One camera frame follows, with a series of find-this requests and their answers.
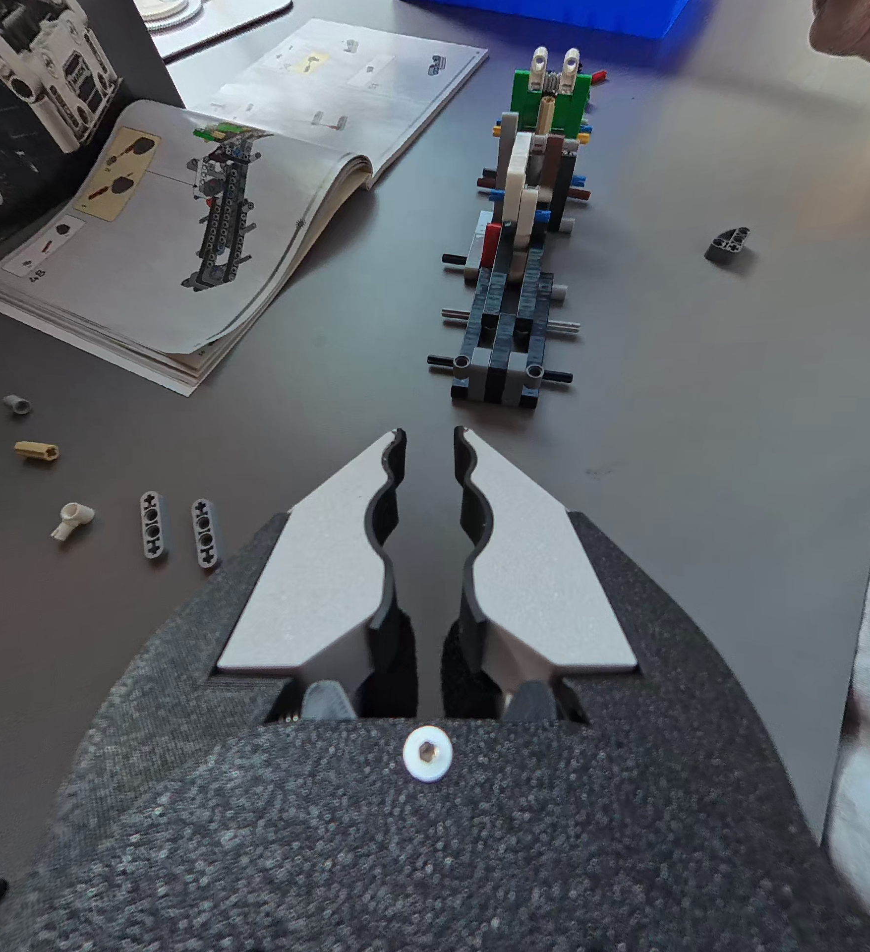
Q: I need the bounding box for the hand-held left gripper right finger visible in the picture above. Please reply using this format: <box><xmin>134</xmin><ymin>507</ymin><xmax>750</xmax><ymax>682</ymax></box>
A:
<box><xmin>441</xmin><ymin>426</ymin><xmax>638</xmax><ymax>719</ymax></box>

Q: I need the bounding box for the blue plastic bin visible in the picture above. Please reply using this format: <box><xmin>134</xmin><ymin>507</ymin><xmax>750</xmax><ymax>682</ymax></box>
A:
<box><xmin>404</xmin><ymin>0</ymin><xmax>712</xmax><ymax>40</ymax></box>

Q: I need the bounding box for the lego set box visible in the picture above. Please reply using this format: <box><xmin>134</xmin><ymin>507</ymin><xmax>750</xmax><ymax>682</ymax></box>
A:
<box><xmin>0</xmin><ymin>0</ymin><xmax>187</xmax><ymax>251</ymax></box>

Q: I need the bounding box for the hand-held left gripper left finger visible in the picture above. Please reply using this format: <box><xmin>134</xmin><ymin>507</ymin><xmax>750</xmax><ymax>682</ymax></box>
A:
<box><xmin>215</xmin><ymin>427</ymin><xmax>418</xmax><ymax>719</ymax></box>

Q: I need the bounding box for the long lego truck chassis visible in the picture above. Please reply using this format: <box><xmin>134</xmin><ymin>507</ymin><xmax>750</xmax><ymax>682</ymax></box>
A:
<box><xmin>426</xmin><ymin>45</ymin><xmax>608</xmax><ymax>408</ymax></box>

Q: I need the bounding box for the open instruction booklet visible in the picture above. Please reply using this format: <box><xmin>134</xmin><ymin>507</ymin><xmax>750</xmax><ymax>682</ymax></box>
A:
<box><xmin>0</xmin><ymin>18</ymin><xmax>491</xmax><ymax>397</ymax></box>

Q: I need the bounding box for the grey thin lego liftarm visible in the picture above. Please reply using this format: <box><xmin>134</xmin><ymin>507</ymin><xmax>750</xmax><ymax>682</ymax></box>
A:
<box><xmin>139</xmin><ymin>490</ymin><xmax>173</xmax><ymax>561</ymax></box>
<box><xmin>190</xmin><ymin>497</ymin><xmax>225</xmax><ymax>571</ymax></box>

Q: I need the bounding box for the small dark grey lego beam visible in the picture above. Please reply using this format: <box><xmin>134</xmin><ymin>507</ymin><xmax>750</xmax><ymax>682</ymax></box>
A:
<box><xmin>704</xmin><ymin>226</ymin><xmax>753</xmax><ymax>266</ymax></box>

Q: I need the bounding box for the white flat pad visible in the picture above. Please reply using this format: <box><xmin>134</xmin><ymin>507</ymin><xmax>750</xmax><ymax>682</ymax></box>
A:
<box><xmin>133</xmin><ymin>0</ymin><xmax>295</xmax><ymax>62</ymax></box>

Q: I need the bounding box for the white lego angled connector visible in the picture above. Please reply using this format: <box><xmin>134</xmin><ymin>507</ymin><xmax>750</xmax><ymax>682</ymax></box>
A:
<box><xmin>51</xmin><ymin>501</ymin><xmax>97</xmax><ymax>542</ymax></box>

